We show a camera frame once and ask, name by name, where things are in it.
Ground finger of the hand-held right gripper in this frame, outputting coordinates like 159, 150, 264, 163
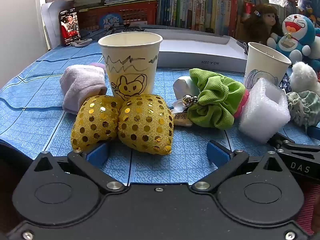
268, 132, 320, 181

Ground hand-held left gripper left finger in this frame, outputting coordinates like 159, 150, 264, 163
32, 141, 126, 193

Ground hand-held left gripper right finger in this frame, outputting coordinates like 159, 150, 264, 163
191, 140, 286, 193

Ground gold sequin plush toy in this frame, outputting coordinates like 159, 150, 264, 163
70, 94, 174, 155

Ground small cream printed block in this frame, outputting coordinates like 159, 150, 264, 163
172, 112, 193, 127

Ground pink scrunchie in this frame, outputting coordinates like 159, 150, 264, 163
233, 90, 251, 119

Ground mint green lace scrunchie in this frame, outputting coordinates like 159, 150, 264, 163
286, 91, 320, 133

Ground white foam block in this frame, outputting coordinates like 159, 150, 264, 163
238, 77, 291, 144

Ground lilac towel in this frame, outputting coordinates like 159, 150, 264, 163
59, 64, 108, 115

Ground dark blue patterned scrunchie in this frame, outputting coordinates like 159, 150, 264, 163
279, 73, 293, 92

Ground white fluffy pompom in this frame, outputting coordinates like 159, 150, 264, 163
290, 61, 320, 97

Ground white cardboard box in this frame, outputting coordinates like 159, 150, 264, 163
144, 29, 248, 73

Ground blue checkered tablecloth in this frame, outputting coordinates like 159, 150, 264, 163
0, 40, 320, 186

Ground paper cup with blue drawing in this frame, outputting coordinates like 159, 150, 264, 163
243, 42, 292, 91

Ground paper cup with rabbit drawing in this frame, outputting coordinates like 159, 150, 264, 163
98, 32, 163, 101

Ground black toy bicycle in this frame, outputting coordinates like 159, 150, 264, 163
82, 23, 146, 40

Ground smartphone with lit screen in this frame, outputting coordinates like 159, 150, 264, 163
59, 8, 82, 47

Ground blue cat plush toy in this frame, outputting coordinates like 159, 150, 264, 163
266, 14, 320, 66

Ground brown haired doll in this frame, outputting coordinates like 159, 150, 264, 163
243, 4, 282, 45

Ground white paper sheets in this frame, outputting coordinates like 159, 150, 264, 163
41, 1, 63, 51

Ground red plastic basket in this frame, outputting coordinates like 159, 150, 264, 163
77, 1, 158, 33

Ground row of upright books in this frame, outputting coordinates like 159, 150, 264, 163
156, 0, 270, 37

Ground blue cartoon bag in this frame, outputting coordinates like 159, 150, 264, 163
297, 0, 320, 28

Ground clear plastic bag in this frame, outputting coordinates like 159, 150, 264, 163
268, 0, 290, 8

